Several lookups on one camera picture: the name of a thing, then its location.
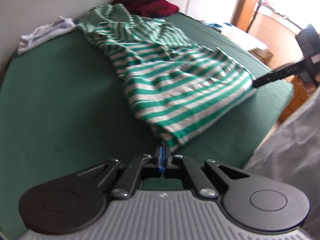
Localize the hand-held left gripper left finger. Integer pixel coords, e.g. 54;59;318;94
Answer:
76;145;163;200

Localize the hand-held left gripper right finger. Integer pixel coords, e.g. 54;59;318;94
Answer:
162;146;254;200

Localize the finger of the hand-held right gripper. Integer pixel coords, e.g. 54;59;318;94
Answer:
252;56;313;88

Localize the green white striped shirt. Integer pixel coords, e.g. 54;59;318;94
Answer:
75;4;257;153

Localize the person's right hand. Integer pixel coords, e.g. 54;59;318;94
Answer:
297;77;320;97

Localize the wooden furniture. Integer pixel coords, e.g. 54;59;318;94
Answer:
279;80;309;123

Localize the white desk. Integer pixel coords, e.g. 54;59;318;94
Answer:
207;21;267;53

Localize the green blanket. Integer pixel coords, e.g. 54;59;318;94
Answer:
0;12;294;233

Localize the dark red knit garment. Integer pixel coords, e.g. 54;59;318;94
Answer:
111;0;180;17

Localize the white folded cloth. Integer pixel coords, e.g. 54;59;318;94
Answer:
17;16;75;55

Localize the wooden door frame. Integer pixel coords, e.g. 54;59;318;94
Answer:
231;0;258;34

